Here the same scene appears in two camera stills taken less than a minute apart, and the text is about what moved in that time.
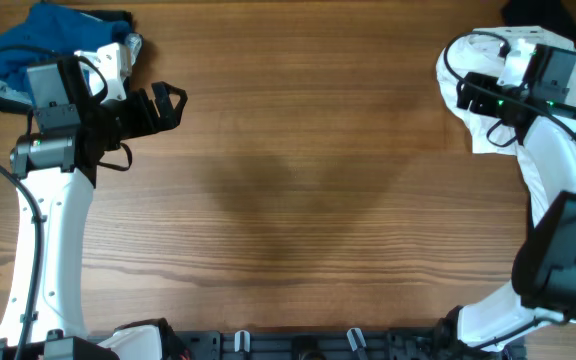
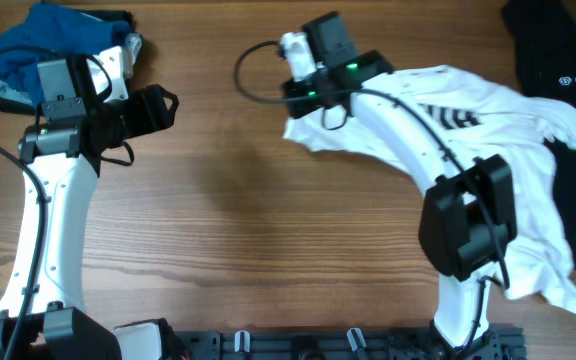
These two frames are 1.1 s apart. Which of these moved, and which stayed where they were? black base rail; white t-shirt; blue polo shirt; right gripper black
Moved: right gripper black; white t-shirt
Stayed: blue polo shirt; black base rail
